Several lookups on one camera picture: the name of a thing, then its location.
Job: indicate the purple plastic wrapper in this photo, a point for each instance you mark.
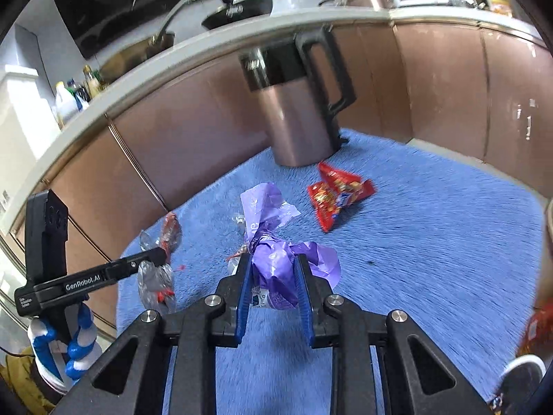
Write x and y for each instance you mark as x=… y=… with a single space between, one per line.
x=281 y=259

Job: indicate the bottles on counter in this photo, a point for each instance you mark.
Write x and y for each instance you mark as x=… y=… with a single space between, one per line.
x=65 y=103

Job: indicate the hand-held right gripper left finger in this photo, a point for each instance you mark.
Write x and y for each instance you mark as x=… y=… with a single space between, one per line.
x=244 y=302

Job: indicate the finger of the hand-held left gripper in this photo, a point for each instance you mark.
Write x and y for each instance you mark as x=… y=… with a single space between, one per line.
x=142 y=259

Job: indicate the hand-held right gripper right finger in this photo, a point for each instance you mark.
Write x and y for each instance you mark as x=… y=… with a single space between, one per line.
x=305 y=307

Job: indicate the copper electric kettle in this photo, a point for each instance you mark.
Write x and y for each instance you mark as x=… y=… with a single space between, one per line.
x=298 y=108

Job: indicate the amber oil bottle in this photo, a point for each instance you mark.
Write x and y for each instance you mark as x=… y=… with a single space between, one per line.
x=538 y=330

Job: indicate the blue fluffy mat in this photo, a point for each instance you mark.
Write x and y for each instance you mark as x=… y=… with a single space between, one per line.
x=410 y=246

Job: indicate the clear wrapper with red print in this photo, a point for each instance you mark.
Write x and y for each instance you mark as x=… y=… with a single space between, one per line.
x=153 y=283
x=170 y=235

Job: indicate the black range hood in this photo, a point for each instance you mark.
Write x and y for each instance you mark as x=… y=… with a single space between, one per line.
x=129 y=4

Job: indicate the beige bin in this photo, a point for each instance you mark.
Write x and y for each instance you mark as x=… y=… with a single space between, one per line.
x=548 y=220

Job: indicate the black wok with lid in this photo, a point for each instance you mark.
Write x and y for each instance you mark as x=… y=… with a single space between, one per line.
x=237 y=11

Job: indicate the yellow oil bottle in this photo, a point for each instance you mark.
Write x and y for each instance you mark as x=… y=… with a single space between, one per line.
x=501 y=4

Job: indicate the copper lower cabinets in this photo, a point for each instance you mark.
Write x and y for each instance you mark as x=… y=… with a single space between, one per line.
x=194 y=129

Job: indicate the white bin with black liner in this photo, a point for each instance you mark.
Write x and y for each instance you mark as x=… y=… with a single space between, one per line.
x=522 y=378

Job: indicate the golden wok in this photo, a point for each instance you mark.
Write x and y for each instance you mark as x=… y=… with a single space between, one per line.
x=134 y=56

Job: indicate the person's left hand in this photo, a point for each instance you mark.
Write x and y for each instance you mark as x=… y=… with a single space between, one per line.
x=82 y=337

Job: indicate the red snack wrapper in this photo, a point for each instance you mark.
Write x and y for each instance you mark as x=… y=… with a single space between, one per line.
x=337 y=194

